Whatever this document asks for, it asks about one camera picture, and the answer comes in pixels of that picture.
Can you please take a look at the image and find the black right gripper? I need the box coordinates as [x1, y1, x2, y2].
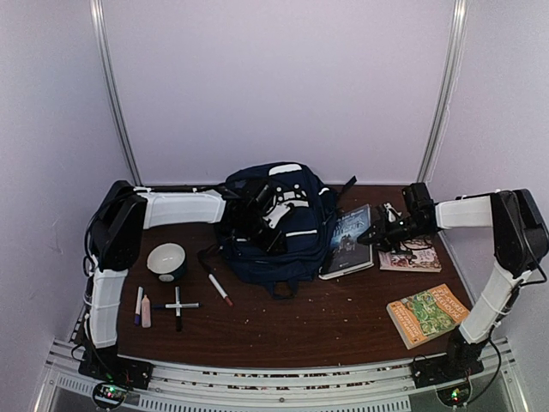
[358, 212, 431, 252]

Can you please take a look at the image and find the pink illustrated paperback book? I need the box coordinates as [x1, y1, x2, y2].
[378, 239, 442, 273]

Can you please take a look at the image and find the dark blue-grey paperback book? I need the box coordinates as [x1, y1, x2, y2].
[318, 204, 374, 281]

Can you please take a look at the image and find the navy blue student backpack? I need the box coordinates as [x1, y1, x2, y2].
[197, 162, 357, 300]

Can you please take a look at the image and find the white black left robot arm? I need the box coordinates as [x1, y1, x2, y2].
[79, 180, 287, 390]

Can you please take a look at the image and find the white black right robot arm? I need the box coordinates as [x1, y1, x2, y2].
[358, 183, 548, 387]

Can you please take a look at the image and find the orange green treehouse book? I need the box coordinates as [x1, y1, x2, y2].
[386, 284, 469, 349]

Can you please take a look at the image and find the white marker red cap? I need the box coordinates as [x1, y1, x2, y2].
[208, 274, 233, 307]

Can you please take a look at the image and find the white bowl teal outside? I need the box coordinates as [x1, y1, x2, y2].
[147, 243, 187, 282]

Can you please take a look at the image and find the blue white marker horizontal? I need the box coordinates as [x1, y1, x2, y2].
[152, 302, 202, 310]

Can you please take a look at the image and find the black white marker vertical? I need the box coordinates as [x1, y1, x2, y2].
[175, 286, 183, 332]

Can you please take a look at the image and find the white marker blue cap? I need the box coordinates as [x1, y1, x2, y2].
[134, 286, 144, 326]

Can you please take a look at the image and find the pink white correction stick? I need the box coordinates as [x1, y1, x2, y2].
[141, 294, 152, 329]

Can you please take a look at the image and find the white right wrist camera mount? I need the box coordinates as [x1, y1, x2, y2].
[383, 203, 401, 222]

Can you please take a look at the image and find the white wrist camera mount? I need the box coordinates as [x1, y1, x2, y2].
[383, 203, 401, 222]
[263, 197, 309, 228]

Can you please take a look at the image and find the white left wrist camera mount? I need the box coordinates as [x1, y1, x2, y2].
[263, 197, 309, 228]

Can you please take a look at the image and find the aluminium right corner post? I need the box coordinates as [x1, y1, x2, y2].
[416, 0, 468, 184]

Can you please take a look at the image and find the aluminium corner post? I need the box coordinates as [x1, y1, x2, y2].
[416, 0, 468, 184]
[89, 0, 142, 185]

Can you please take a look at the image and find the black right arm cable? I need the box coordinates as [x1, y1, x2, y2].
[411, 257, 549, 396]

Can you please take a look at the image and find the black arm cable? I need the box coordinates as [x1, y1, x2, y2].
[81, 209, 108, 276]
[411, 257, 549, 396]

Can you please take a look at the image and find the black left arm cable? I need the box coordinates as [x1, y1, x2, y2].
[81, 209, 108, 276]

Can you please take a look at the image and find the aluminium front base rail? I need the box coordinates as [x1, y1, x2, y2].
[33, 336, 531, 412]

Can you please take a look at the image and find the aluminium left corner post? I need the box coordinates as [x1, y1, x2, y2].
[89, 0, 142, 185]

